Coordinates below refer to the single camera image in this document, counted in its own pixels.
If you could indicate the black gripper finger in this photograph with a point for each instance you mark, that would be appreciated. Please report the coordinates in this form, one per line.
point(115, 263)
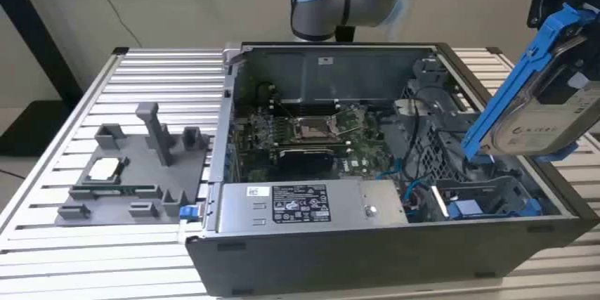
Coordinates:
point(570, 78)

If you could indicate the hard disk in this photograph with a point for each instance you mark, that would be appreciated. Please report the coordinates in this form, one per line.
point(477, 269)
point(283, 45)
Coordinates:
point(530, 128)

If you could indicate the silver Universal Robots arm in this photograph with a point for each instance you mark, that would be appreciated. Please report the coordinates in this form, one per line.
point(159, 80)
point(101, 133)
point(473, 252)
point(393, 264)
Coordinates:
point(329, 8)

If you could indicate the disk bay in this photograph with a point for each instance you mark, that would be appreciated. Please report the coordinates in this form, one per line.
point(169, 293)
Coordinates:
point(493, 187)

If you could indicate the black table corner cap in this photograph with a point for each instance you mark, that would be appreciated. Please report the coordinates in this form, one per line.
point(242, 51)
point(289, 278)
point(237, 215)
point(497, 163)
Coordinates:
point(494, 49)
point(121, 50)

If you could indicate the perforated metal drive cage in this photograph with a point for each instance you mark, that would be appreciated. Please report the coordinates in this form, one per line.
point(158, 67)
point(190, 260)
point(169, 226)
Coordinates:
point(441, 145)

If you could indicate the green motherboard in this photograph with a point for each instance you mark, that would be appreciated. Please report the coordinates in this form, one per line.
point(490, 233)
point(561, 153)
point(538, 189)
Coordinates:
point(366, 159)

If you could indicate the CPU socket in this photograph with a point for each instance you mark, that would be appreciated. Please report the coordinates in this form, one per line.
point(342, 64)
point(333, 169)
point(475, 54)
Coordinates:
point(311, 129)

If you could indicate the black graphics card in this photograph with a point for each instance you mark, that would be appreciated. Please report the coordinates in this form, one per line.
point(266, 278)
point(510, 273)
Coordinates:
point(305, 161)

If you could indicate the silver power supply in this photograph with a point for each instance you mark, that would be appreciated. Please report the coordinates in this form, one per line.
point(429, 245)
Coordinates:
point(338, 205)

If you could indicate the thin locking lever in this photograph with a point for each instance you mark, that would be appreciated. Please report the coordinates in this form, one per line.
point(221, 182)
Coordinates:
point(285, 108)

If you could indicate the black open PC case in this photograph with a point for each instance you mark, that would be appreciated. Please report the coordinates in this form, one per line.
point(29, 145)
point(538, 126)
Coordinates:
point(375, 261)

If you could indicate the blue case latch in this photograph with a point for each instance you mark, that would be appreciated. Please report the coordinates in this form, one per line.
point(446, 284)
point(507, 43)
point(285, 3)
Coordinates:
point(187, 213)

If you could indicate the grey parts rack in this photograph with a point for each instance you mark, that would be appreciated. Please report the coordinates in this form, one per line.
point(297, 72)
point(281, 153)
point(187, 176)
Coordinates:
point(141, 166)

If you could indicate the green RAM stick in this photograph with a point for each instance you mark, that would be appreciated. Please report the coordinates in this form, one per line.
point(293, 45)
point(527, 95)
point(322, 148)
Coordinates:
point(125, 189)

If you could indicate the silver CPU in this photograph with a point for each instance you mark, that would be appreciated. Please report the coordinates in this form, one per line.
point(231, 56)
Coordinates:
point(106, 168)

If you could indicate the black floor base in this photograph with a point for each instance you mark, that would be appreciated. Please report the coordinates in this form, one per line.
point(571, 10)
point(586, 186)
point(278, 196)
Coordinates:
point(33, 128)

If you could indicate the black furniture post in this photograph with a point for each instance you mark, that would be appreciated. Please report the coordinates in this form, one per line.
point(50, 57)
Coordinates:
point(33, 33)

